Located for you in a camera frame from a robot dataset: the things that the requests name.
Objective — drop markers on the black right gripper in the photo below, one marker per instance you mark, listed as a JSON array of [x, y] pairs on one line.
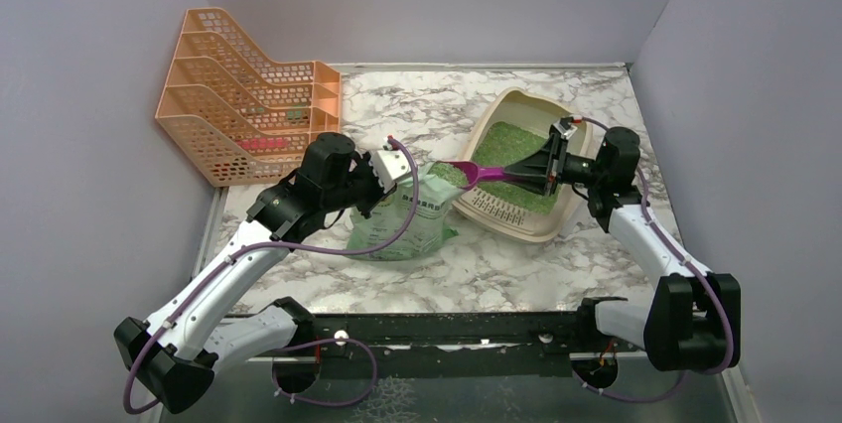
[[541, 171]]

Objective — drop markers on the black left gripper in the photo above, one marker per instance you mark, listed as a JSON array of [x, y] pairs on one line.
[[378, 193]]

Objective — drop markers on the white bag sealing clip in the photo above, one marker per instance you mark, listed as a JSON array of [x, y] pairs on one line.
[[579, 215]]

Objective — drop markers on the purple plastic litter scoop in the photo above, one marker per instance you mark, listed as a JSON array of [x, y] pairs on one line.
[[466, 175]]

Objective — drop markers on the beige plastic litter box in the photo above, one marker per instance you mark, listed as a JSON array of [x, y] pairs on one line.
[[536, 114]]

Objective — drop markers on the green litter bag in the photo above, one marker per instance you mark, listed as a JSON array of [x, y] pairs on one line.
[[439, 185]]

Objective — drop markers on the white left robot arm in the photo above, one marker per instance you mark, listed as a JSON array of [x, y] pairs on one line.
[[177, 351]]

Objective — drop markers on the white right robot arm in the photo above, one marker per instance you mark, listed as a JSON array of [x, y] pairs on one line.
[[693, 319]]

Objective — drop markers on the green litter pellets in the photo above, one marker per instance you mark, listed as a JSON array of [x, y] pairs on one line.
[[502, 145]]

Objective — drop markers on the orange mesh file rack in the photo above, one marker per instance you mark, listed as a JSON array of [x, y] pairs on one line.
[[240, 117]]

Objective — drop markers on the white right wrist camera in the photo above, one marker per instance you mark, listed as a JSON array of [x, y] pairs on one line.
[[566, 129]]

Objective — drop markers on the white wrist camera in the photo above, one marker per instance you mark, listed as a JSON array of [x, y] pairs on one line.
[[389, 167], [566, 129]]

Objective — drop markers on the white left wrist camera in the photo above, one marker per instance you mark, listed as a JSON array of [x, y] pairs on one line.
[[389, 167]]

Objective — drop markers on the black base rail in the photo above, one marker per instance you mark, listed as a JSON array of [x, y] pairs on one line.
[[444, 345]]

